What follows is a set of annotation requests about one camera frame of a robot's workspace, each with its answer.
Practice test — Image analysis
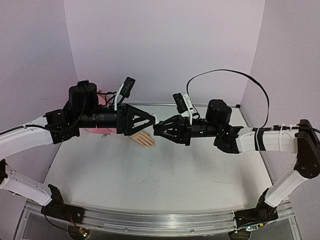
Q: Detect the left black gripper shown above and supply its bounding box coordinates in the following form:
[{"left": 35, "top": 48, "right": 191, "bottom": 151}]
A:
[{"left": 78, "top": 103, "right": 158, "bottom": 136}]

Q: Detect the white nail polish cap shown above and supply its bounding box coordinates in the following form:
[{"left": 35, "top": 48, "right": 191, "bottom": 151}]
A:
[{"left": 152, "top": 113, "right": 160, "bottom": 125}]

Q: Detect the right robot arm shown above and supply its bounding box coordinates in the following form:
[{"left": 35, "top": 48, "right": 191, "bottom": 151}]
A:
[{"left": 153, "top": 97, "right": 320, "bottom": 230}]

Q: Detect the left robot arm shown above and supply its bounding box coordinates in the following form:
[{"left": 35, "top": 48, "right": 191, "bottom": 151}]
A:
[{"left": 0, "top": 77, "right": 156, "bottom": 219}]

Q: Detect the mannequin hand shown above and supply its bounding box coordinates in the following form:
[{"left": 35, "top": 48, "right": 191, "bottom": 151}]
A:
[{"left": 129, "top": 130, "right": 157, "bottom": 148}]

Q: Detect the pink hoodie sleeve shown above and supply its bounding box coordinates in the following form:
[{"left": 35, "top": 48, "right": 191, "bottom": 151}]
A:
[{"left": 86, "top": 90, "right": 117, "bottom": 135}]

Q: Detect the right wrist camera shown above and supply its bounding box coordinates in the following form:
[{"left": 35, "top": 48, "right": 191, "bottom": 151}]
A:
[{"left": 172, "top": 93, "right": 199, "bottom": 125}]

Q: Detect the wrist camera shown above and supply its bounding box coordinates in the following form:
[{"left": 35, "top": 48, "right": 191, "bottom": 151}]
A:
[
  {"left": 172, "top": 93, "right": 199, "bottom": 125},
  {"left": 114, "top": 76, "right": 136, "bottom": 111}
]

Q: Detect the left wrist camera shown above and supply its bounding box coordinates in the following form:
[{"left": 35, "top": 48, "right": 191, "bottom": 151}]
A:
[{"left": 114, "top": 76, "right": 136, "bottom": 111}]

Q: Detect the right black camera cable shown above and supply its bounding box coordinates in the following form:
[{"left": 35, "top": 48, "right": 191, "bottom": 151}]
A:
[{"left": 186, "top": 69, "right": 271, "bottom": 130}]

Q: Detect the aluminium front rail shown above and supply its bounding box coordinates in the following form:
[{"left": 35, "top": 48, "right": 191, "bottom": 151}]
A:
[{"left": 14, "top": 200, "right": 301, "bottom": 240}]

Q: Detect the left black base cable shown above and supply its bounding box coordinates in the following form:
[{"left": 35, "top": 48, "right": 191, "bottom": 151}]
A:
[{"left": 42, "top": 212, "right": 73, "bottom": 233}]

